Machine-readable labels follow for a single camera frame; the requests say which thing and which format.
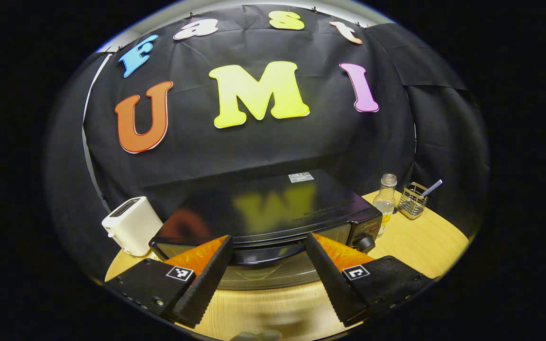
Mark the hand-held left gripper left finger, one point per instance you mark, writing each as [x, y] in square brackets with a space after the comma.
[206, 282]

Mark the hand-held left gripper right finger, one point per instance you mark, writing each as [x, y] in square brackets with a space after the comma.
[330, 279]

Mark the black electric oven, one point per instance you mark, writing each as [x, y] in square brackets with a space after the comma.
[263, 199]

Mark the white toaster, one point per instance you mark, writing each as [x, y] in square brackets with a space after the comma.
[133, 227]

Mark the clear glass bottle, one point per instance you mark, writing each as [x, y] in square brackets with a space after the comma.
[386, 203]

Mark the striped straw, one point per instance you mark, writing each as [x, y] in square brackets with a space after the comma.
[432, 187]

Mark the black backdrop cloth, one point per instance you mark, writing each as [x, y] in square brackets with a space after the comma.
[263, 147]

